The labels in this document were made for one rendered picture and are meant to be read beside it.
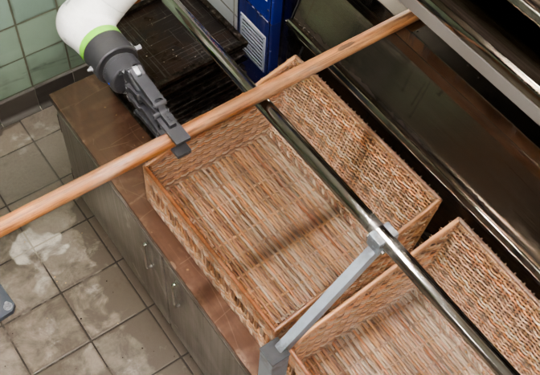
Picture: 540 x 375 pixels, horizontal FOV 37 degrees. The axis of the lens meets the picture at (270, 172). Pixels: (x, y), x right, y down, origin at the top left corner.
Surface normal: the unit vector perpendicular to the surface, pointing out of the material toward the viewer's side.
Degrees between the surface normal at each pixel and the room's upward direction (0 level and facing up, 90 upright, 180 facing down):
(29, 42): 90
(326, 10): 70
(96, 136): 0
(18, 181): 0
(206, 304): 0
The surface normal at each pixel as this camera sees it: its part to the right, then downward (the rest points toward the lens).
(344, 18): -0.75, 0.22
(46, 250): 0.04, -0.58
